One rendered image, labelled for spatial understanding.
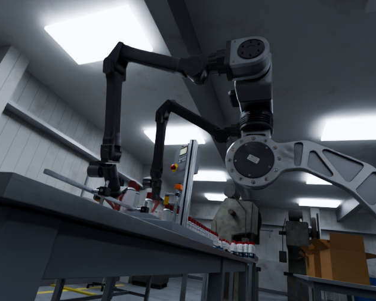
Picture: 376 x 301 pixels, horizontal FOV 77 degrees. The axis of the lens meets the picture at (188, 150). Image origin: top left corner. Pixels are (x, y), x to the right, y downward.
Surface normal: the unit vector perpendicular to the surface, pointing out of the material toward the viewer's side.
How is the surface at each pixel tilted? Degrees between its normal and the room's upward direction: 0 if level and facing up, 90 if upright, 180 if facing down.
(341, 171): 90
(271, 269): 90
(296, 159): 90
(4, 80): 90
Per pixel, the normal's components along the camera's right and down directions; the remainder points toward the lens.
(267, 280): -0.32, -0.43
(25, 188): 0.94, -0.01
